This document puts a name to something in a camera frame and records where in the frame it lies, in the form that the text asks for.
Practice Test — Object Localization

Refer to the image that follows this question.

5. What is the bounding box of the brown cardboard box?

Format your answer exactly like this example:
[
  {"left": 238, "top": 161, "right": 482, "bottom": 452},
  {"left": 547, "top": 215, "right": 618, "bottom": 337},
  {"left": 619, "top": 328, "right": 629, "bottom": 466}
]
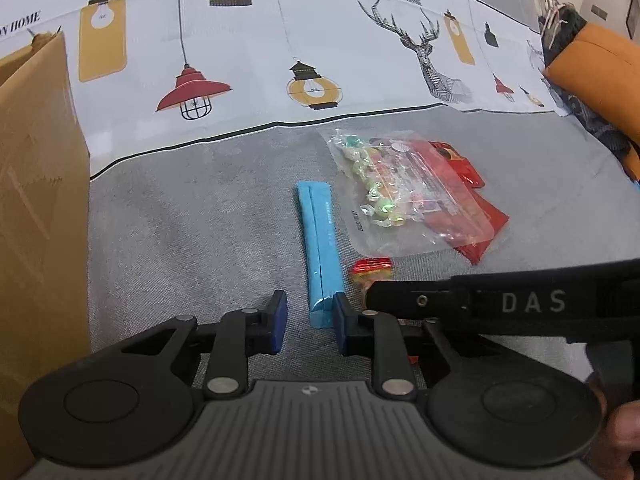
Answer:
[{"left": 1, "top": 32, "right": 90, "bottom": 479}]

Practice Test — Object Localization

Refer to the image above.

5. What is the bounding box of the person's right hand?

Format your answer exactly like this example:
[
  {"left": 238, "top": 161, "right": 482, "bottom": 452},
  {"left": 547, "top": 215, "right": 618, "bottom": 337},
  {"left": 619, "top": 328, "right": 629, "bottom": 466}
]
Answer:
[{"left": 587, "top": 373, "right": 640, "bottom": 480}]

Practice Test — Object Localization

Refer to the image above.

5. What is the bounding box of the grey patterned bed sheet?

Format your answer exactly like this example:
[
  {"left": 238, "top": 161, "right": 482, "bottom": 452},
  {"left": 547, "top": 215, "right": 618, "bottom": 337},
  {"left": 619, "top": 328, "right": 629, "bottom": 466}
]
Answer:
[{"left": 1, "top": 0, "right": 639, "bottom": 380}]

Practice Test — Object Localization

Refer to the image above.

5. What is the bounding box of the orange cushion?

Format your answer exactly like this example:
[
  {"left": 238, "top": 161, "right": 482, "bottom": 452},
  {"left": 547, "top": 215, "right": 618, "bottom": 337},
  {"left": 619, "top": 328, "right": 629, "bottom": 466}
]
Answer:
[{"left": 542, "top": 22, "right": 640, "bottom": 146}]

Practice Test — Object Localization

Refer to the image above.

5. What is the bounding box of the blue snack stick packet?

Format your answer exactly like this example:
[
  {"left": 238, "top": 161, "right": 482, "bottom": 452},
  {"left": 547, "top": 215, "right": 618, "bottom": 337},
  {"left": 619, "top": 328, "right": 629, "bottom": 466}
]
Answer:
[{"left": 296, "top": 181, "right": 345, "bottom": 330}]

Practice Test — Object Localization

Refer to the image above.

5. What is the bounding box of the red snack packet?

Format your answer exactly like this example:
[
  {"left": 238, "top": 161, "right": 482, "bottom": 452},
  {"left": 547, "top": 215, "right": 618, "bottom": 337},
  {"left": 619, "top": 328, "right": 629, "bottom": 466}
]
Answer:
[{"left": 430, "top": 141, "right": 510, "bottom": 266}]

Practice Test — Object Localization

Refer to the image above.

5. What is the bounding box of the clear bag of candies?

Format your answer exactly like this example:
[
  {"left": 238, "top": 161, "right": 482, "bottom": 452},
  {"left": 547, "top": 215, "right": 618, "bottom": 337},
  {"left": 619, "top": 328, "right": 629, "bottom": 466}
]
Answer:
[{"left": 320, "top": 127, "right": 492, "bottom": 258}]

